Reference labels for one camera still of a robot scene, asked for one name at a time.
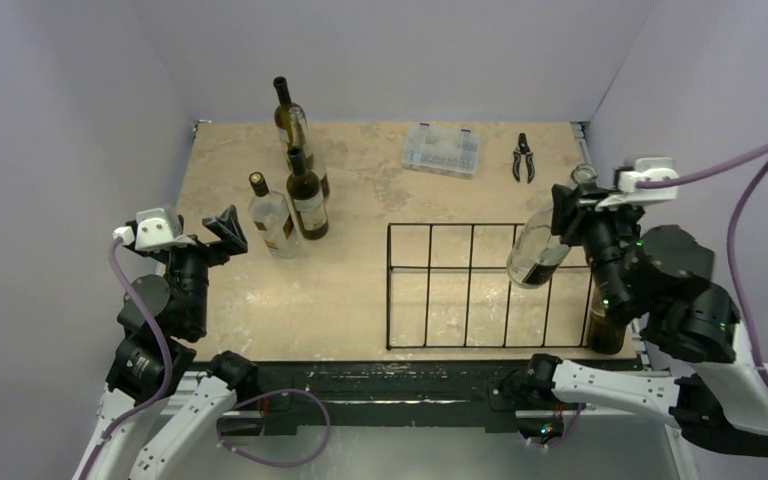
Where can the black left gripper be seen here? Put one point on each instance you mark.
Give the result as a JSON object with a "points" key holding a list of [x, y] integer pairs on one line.
{"points": [[227, 228]]}

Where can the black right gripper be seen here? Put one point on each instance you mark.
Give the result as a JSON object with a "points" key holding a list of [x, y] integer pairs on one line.
{"points": [[582, 216]]}

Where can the clear wine bottle dark label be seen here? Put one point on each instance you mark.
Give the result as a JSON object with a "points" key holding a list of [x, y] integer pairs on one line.
{"points": [[536, 253]]}

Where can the green wine bottle front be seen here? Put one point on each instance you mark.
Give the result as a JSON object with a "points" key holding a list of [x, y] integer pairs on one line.
{"points": [[307, 196]]}

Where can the green wine bottle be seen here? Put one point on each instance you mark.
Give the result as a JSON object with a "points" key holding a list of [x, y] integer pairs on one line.
{"points": [[281, 112], [307, 196], [602, 337]]}

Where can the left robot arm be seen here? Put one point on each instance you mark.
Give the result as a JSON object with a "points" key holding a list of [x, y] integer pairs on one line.
{"points": [[165, 276]]}

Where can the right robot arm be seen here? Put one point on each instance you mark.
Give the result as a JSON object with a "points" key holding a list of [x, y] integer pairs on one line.
{"points": [[664, 276]]}

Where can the square clear liquor bottle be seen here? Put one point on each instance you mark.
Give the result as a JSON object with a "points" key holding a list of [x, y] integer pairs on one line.
{"points": [[272, 218]]}

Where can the tall clear glass bottle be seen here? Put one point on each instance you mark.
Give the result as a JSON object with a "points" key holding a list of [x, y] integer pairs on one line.
{"points": [[302, 138]]}

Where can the green wine bottle back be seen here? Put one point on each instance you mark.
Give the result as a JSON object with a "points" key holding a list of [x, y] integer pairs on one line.
{"points": [[281, 112]]}

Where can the clear plastic organizer box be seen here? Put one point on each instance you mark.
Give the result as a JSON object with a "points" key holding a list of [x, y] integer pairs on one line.
{"points": [[443, 151]]}

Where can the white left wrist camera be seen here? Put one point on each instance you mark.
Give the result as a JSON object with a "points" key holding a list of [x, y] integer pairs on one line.
{"points": [[153, 230]]}

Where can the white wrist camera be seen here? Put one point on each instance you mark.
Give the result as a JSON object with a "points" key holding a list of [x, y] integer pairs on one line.
{"points": [[637, 182], [153, 230]]}

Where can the black handled pliers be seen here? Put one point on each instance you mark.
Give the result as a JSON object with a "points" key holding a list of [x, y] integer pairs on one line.
{"points": [[522, 158]]}

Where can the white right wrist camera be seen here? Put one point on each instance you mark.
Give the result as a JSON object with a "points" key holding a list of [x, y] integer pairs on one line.
{"points": [[637, 182]]}

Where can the metal corner bracket left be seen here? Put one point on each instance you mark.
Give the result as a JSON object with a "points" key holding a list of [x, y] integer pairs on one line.
{"points": [[197, 126]]}

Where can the black wire wine rack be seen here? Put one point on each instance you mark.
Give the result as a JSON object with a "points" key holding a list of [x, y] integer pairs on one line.
{"points": [[447, 288]]}

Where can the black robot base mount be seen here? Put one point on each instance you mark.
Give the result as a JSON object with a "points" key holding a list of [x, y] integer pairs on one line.
{"points": [[487, 394]]}

